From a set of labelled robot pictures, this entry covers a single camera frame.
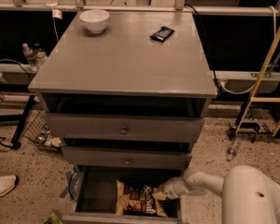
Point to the brown sea salt chip bag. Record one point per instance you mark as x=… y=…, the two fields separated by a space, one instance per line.
x=145 y=201

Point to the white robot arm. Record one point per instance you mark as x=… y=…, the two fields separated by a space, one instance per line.
x=248 y=195

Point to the grey drawer cabinet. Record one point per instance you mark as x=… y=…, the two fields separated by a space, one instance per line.
x=123 y=72

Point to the top grey drawer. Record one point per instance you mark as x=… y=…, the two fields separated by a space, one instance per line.
x=151 y=129

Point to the grey drawer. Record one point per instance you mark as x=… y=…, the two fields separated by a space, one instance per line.
x=112 y=157
x=151 y=129
x=96 y=198

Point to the middle grey drawer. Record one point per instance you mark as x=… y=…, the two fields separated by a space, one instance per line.
x=112 y=157

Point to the bottom grey drawer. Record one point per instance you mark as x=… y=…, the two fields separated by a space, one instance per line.
x=96 y=198

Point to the dark candy bar wrapper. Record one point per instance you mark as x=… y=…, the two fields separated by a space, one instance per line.
x=162 y=34

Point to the white ceramic bowl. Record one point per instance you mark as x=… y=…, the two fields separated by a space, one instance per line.
x=95 y=20

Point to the blue tape cross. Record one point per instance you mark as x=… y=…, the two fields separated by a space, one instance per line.
x=70 y=189

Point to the plastic bottle on floor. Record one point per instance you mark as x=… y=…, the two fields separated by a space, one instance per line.
x=233 y=149

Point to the glass jar on ledge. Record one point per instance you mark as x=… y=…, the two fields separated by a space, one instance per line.
x=41 y=54

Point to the clear water bottle on ledge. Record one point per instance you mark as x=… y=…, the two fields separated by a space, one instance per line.
x=30 y=56

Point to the white hanging tag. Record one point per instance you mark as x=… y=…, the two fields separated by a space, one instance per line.
x=56 y=13

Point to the black stand leg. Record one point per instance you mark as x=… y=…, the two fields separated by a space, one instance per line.
x=20 y=118

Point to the green snack package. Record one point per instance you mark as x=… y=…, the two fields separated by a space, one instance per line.
x=53 y=218

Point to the white sneaker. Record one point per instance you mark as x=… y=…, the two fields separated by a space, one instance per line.
x=7 y=184

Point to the wire mesh basket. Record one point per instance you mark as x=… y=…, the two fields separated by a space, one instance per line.
x=38 y=132

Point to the yellow metal frame stand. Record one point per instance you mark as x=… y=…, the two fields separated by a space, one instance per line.
x=253 y=98

